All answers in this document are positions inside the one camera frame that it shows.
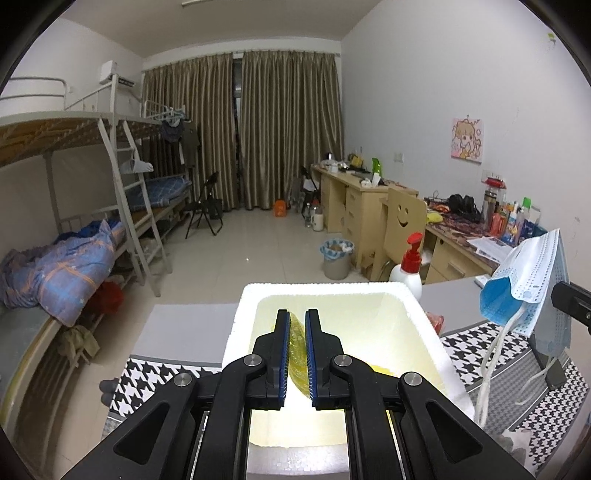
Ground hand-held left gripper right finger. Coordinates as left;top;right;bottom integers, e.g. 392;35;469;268
305;309;534;480

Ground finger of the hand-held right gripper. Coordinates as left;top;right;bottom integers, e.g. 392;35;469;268
529;330;568;390
551;280;591;334

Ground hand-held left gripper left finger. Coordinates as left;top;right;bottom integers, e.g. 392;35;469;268
60;310;291;480

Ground yellow-green plastic bag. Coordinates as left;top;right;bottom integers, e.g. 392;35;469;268
287;310;395;401

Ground blue face mask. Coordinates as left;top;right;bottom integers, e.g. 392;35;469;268
475;227;573;428

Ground white foam box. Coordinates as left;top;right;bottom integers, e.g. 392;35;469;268
222;281;476;480

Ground printed paper sheets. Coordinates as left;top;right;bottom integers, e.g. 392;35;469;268
466;236;515;268

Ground grey trash bin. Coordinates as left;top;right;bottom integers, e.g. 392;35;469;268
320;238;355;280

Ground cluster of desk bottles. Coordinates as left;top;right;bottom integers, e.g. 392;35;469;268
480;175;548;245

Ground white pump bottle red top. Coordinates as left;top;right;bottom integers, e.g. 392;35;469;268
389;232;424;301

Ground houndstooth table mat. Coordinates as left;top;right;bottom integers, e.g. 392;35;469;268
104;320;583;477

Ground patterned desk cloth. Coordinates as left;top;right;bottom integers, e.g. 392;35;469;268
425;198;546;268

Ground black headphones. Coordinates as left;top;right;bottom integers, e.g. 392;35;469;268
447;194;483;222

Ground plain wooden desk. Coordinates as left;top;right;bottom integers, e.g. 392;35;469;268
311;164;419;245

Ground wooden chair with smiley face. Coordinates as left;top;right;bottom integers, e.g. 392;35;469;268
369;186;428;282

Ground dark slipper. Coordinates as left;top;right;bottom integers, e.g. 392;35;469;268
99;377;120;407

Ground black folding chair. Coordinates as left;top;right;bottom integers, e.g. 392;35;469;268
185;172;225;239

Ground red bag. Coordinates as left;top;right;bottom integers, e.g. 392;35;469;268
90;281;124;319

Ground small white metal bunk bed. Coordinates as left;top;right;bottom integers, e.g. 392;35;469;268
124;97;197;241

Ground white metal ladder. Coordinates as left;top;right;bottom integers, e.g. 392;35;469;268
99;115;172;296

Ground olive cloth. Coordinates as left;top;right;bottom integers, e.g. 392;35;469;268
58;325;100;367

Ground blue checked mattress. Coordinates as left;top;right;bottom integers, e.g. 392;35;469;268
127;178;192;208

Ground brown curtain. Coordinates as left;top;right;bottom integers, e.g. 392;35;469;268
141;52;242;213
240;50;345;210

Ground blue plaid quilt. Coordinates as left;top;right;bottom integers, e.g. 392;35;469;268
0;219;126;326

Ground white hanging bag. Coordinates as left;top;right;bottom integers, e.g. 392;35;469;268
121;152;154;174

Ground dark hanging clothes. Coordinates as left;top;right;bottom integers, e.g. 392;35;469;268
159;117;201;171

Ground large white metal bunk bed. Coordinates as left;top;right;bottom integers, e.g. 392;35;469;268
0;76;172;384

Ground white air conditioner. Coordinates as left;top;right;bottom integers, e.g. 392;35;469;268
98;60;137;88

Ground pink cartoon wall poster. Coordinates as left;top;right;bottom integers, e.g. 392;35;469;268
451;117;485;164

